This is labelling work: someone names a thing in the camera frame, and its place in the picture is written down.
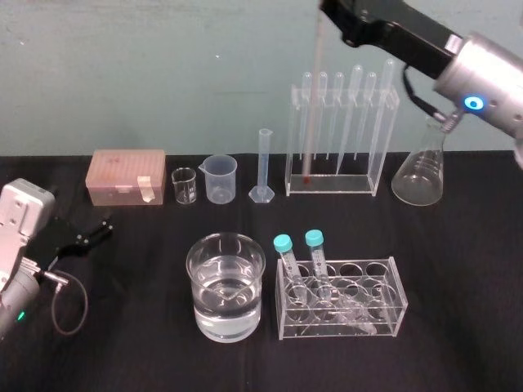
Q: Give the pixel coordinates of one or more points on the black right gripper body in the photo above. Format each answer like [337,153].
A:
[408,38]

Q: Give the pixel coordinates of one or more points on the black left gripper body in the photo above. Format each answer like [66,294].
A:
[51,241]

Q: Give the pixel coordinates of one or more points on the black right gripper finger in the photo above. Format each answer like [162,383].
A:
[369,8]
[337,18]

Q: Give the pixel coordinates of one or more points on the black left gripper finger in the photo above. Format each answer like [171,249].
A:
[95,227]
[83,246]

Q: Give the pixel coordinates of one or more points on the glass thermometer with red bulb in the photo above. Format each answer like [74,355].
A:
[314,94]

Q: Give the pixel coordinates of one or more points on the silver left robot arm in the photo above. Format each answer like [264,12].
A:
[16,228]

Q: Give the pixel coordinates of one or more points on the small clear glass beaker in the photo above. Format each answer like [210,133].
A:
[184,188]

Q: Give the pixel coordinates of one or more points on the large glass beaker with water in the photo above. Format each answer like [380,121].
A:
[224,290]

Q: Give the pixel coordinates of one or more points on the teal capped centrifuge tube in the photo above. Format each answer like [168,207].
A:
[292,269]
[318,261]

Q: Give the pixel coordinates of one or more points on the clear acrylic test tube rack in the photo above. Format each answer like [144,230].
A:
[339,302]

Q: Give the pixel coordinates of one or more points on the pink translucent pipette tip box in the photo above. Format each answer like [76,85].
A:
[122,175]

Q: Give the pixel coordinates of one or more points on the clear plastic transfer pipette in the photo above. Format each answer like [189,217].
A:
[305,114]
[321,110]
[334,114]
[382,114]
[350,114]
[365,110]

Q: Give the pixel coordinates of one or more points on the black table cloth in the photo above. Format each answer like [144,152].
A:
[122,326]

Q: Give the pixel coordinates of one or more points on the translucent plastic measuring cup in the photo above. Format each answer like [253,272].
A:
[220,179]

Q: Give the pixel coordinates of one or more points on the clear glass conical flask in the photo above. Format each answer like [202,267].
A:
[418,179]

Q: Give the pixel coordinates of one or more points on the clear acrylic pipette stand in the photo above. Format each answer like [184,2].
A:
[335,181]

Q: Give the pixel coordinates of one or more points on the clear plastic graduated cylinder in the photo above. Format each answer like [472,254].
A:
[263,163]

